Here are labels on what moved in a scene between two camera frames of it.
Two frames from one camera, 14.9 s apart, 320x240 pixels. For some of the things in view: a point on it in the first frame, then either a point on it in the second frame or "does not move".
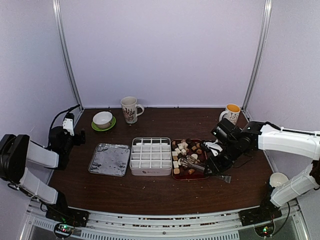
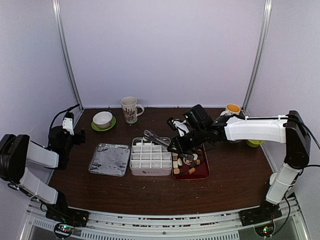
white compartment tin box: (151, 156) does not move
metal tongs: (194, 163) → (149, 135)
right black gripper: (215, 167) → (180, 147)
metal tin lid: (110, 159) does not move
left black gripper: (78, 141) does not move
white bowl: (102, 119) does not move
